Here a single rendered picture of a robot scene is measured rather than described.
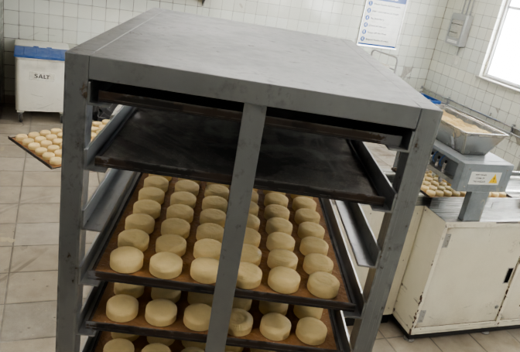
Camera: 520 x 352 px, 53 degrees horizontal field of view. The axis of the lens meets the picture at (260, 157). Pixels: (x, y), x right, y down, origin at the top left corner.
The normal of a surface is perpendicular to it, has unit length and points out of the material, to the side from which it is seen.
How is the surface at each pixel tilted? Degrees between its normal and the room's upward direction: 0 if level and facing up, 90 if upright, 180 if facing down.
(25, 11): 90
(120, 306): 0
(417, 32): 90
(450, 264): 90
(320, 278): 0
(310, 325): 0
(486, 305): 90
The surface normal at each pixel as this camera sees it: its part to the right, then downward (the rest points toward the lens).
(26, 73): 0.37, 0.44
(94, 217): 0.16, -0.92
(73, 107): 0.02, 0.36
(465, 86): -0.93, -0.03
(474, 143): 0.23, 0.67
